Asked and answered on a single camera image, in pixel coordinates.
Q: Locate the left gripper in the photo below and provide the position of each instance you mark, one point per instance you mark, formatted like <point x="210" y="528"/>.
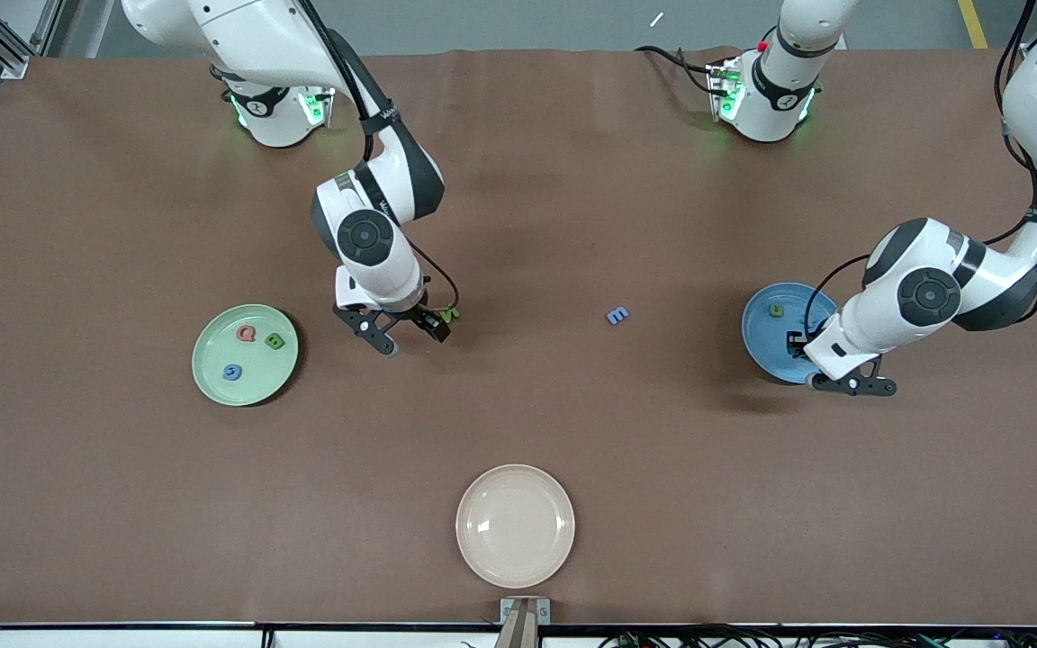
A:
<point x="797" y="343"/>

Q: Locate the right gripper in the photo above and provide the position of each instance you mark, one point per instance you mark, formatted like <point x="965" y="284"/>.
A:
<point x="422" y="317"/>

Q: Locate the green letter B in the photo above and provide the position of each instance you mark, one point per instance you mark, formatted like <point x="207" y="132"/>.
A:
<point x="275" y="341"/>

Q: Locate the blue lowercase letter m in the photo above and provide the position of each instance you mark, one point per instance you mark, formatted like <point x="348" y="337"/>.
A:
<point x="617" y="316"/>

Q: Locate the pink letter Q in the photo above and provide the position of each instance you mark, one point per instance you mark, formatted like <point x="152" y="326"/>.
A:
<point x="241" y="334"/>

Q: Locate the blue letter G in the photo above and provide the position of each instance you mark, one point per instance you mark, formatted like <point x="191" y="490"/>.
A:
<point x="228" y="373"/>

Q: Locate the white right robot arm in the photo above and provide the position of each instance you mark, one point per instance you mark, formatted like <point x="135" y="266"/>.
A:
<point x="230" y="27"/>

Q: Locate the blue plate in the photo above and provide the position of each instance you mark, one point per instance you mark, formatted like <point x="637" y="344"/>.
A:
<point x="766" y="346"/>

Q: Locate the brown table cover sheet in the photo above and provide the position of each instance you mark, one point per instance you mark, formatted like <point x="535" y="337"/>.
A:
<point x="518" y="225"/>

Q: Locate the cream plate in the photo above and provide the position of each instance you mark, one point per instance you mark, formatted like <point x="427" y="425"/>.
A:
<point x="515" y="526"/>

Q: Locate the pale green plate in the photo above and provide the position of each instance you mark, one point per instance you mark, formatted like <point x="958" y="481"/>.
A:
<point x="212" y="355"/>

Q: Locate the grey metal camera bracket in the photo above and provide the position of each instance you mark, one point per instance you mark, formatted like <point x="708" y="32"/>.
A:
<point x="525" y="610"/>

